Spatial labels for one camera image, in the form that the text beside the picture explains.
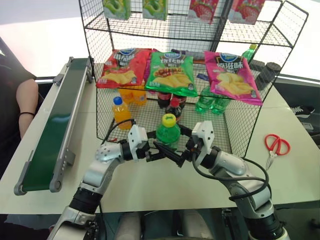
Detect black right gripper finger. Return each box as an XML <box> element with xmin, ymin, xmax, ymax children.
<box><xmin>152</xmin><ymin>141</ymin><xmax>188</xmax><ymax>168</ymax></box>
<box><xmin>179</xmin><ymin>124</ymin><xmax>194</xmax><ymax>137</ymax></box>

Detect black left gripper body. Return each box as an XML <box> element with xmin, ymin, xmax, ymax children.
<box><xmin>136</xmin><ymin>141</ymin><xmax>154</xmax><ymax>162</ymax></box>

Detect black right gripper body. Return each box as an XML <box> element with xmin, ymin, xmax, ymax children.
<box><xmin>184</xmin><ymin>136</ymin><xmax>201</xmax><ymax>164</ymax></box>

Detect green bottle with yellow cap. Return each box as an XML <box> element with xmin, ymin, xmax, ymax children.
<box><xmin>155</xmin><ymin>113</ymin><xmax>182</xmax><ymax>152</ymax></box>

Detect green conveyor belt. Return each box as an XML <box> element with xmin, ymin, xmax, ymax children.
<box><xmin>13</xmin><ymin>56</ymin><xmax>94</xmax><ymax>196</ymax></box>

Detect cola bottle red cap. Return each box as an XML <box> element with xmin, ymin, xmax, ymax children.
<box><xmin>164</xmin><ymin>97</ymin><xmax>186</xmax><ymax>123</ymax></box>

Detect green soda bottle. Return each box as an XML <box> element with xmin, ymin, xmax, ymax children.
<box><xmin>194</xmin><ymin>86</ymin><xmax>213</xmax><ymax>115</ymax></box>
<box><xmin>211</xmin><ymin>96</ymin><xmax>232</xmax><ymax>116</ymax></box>
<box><xmin>241</xmin><ymin>44</ymin><xmax>258</xmax><ymax>64</ymax></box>

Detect orange soda bottle blue cap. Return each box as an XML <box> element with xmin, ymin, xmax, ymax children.
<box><xmin>111</xmin><ymin>96</ymin><xmax>133</xmax><ymax>131</ymax></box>

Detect green potato chip bag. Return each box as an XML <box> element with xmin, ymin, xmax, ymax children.
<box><xmin>144</xmin><ymin>51</ymin><xmax>198</xmax><ymax>98</ymax></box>

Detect pink potato chip bag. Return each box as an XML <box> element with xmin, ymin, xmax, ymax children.
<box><xmin>203</xmin><ymin>51</ymin><xmax>263</xmax><ymax>106</ymax></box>

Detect red potato chip bag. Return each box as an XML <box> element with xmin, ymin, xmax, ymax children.
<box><xmin>96</xmin><ymin>47</ymin><xmax>154</xmax><ymax>90</ymax></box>

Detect dark flat packet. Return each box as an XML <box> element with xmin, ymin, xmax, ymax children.
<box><xmin>171</xmin><ymin>48</ymin><xmax>206</xmax><ymax>61</ymax></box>

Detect black round container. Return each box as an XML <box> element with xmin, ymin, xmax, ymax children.
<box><xmin>254</xmin><ymin>61</ymin><xmax>281</xmax><ymax>91</ymax></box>
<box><xmin>249</xmin><ymin>59</ymin><xmax>267</xmax><ymax>78</ymax></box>

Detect black and white sneaker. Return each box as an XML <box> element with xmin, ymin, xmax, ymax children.
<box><xmin>289</xmin><ymin>104</ymin><xmax>316</xmax><ymax>119</ymax></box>

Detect strawberry drink carton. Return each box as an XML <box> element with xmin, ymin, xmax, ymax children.
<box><xmin>186</xmin><ymin>0</ymin><xmax>220</xmax><ymax>25</ymax></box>

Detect green drink carton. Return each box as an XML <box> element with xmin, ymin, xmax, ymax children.
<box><xmin>141</xmin><ymin>0</ymin><xmax>169</xmax><ymax>21</ymax></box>

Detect hanging green snack packets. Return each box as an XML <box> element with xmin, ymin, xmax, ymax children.
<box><xmin>102</xmin><ymin>0</ymin><xmax>132</xmax><ymax>21</ymax></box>

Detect hanging pink snack packets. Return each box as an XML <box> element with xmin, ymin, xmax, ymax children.
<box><xmin>227</xmin><ymin>0</ymin><xmax>266</xmax><ymax>25</ymax></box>

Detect person in black shirt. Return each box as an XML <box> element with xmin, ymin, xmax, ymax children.
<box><xmin>0</xmin><ymin>37</ymin><xmax>40</xmax><ymax>181</ymax></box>

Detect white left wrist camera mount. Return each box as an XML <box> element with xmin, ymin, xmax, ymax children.
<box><xmin>127</xmin><ymin>124</ymin><xmax>149</xmax><ymax>161</ymax></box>

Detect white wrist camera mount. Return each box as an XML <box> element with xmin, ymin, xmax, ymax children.
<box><xmin>191</xmin><ymin>120</ymin><xmax>216</xmax><ymax>157</ymax></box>
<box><xmin>127</xmin><ymin>124</ymin><xmax>149</xmax><ymax>161</ymax></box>

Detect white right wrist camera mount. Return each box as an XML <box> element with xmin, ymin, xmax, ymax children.
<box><xmin>191</xmin><ymin>120</ymin><xmax>216</xmax><ymax>157</ymax></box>

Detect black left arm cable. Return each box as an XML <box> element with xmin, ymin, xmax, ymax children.
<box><xmin>99</xmin><ymin>118</ymin><xmax>137</xmax><ymax>151</ymax></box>

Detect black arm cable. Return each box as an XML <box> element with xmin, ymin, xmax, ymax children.
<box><xmin>99</xmin><ymin>118</ymin><xmax>137</xmax><ymax>151</ymax></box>
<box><xmin>191</xmin><ymin>154</ymin><xmax>270</xmax><ymax>201</ymax></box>

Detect black wire mesh rack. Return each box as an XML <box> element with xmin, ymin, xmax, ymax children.
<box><xmin>78</xmin><ymin>0</ymin><xmax>309</xmax><ymax>158</ymax></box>

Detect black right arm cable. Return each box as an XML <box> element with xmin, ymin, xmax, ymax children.
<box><xmin>191</xmin><ymin>154</ymin><xmax>270</xmax><ymax>201</ymax></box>

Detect red handled scissors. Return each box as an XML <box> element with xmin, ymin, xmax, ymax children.
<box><xmin>264</xmin><ymin>133</ymin><xmax>292</xmax><ymax>169</ymax></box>

